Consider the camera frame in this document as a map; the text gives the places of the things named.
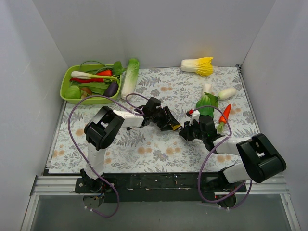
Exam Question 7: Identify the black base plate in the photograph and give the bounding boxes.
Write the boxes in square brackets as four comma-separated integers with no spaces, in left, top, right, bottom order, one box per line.
[75,171,246,203]

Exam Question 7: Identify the floral table mat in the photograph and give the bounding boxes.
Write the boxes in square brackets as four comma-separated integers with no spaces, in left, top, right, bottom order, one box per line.
[49,67,258,174]

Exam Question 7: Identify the white green leek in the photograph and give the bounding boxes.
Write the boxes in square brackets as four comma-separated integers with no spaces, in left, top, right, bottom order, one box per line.
[71,71,117,80]

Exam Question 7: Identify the yellow white cabbage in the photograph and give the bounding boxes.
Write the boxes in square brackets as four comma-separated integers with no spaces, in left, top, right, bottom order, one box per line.
[180,57,213,77]

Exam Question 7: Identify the white radish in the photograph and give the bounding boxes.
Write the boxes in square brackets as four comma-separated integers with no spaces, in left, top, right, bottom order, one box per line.
[217,88,237,101]

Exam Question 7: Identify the brown mushroom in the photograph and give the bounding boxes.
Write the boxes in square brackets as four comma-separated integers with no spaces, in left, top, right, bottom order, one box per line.
[80,87,92,99]

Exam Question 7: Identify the small orange pepper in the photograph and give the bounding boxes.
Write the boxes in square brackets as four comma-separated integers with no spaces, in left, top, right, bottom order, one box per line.
[96,70,112,77]

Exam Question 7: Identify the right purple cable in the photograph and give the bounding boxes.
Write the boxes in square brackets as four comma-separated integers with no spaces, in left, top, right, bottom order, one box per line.
[192,107,253,209]

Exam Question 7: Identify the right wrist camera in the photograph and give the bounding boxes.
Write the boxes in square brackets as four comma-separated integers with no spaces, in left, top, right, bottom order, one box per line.
[187,109,200,126]

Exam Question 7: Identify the aluminium frame rail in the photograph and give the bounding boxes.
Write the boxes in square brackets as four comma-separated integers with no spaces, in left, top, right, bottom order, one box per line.
[21,174,301,231]

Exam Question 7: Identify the round green cabbage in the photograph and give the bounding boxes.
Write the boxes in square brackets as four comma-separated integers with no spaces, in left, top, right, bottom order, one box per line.
[64,85,81,99]

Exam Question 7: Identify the yellow padlock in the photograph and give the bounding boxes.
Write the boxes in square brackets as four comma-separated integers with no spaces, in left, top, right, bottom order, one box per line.
[171,125,181,131]

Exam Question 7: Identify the purple cable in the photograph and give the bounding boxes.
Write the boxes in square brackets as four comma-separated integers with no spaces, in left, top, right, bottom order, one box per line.
[192,107,253,209]
[67,93,146,218]

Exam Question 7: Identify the red chili pepper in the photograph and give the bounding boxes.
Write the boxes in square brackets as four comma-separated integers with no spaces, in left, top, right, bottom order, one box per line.
[70,77,104,83]

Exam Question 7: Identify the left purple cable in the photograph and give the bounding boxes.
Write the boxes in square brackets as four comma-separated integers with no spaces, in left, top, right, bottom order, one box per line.
[67,93,146,218]

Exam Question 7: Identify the green leafy vegetable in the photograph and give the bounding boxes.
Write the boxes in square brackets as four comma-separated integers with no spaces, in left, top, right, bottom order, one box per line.
[78,82,110,95]

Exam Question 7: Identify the green bok choy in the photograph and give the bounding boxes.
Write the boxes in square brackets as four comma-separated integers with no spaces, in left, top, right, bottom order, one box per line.
[195,92,218,118]

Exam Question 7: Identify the green plastic tray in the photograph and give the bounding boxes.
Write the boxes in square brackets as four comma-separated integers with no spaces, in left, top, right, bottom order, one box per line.
[60,61,125,104]

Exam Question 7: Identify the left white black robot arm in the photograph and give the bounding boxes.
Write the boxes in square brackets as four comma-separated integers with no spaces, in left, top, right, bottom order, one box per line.
[82,97,180,193]

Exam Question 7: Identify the green long beans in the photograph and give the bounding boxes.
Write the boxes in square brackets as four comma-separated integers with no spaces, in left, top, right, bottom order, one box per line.
[78,60,114,74]

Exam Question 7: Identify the purple eggplant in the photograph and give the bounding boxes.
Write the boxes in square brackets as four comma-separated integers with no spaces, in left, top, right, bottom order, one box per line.
[103,81,119,97]

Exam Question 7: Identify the green spinach leaf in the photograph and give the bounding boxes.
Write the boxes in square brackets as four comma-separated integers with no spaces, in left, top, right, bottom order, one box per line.
[112,61,126,76]

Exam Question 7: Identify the green napa cabbage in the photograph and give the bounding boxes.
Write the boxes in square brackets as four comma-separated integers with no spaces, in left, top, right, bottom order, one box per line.
[121,58,140,100]

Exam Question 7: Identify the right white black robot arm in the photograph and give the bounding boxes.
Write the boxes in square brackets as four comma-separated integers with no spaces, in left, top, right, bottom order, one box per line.
[179,115,287,191]

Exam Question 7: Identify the orange carrot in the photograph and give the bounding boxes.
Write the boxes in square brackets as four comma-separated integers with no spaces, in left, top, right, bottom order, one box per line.
[217,104,231,133]

